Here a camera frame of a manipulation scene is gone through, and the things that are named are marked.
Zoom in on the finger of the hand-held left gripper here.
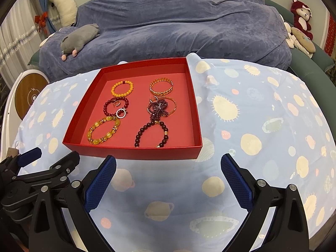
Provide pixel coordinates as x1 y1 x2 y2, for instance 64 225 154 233
15 151 81 190
0 148 43 179

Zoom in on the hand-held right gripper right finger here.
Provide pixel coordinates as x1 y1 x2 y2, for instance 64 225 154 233
220 153 311 252

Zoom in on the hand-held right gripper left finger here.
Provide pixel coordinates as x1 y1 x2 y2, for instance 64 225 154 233
28 155 117 252

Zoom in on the red cardboard box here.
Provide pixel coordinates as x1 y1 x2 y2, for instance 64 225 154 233
62 57 203 161

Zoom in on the yellow bead bracelet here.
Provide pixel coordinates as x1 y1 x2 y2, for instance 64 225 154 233
87 116 121 146

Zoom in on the dark red bead bracelet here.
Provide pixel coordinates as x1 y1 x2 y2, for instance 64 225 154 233
102 97 130 119

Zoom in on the dark brown bead bracelet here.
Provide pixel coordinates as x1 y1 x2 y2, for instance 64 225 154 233
134 119 170 148

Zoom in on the purple bead bracelet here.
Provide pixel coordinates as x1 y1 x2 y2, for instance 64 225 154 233
147 100 170 118

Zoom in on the thin gold bangle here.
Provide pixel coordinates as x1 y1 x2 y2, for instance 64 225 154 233
151 97 177 116

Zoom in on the round white wooden device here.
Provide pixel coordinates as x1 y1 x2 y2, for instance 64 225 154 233
2 69 49 137

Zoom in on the blue planet print cloth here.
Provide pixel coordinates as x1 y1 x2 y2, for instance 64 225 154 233
12 54 336 245

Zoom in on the green cushion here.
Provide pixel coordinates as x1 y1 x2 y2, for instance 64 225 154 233
27 49 41 66

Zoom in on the grey plush mouse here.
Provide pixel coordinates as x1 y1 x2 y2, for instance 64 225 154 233
60 23 101 61

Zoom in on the red ribbon bow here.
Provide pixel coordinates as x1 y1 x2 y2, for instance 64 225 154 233
35 12 49 28

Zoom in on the white plush toy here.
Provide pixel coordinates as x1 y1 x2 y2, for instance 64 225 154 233
48 0 78 27

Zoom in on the beige plush toy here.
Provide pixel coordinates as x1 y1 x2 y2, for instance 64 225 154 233
283 21 317 58

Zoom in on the blue-grey velvet blanket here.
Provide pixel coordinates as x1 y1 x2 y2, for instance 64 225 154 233
39 0 293 82

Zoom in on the red monkey plush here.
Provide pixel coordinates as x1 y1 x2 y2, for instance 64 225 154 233
290 0 314 41

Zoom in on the orange bead bracelet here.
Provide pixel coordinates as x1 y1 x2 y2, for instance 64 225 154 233
111 80 134 98

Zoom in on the gold chain bracelet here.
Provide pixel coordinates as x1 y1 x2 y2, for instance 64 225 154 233
149 77 174 97

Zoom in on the green upholstered bed frame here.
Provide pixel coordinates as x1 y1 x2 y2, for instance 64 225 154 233
262 0 336 85

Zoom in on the red patterned wall strip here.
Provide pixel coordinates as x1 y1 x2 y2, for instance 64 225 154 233
324 13 336 57

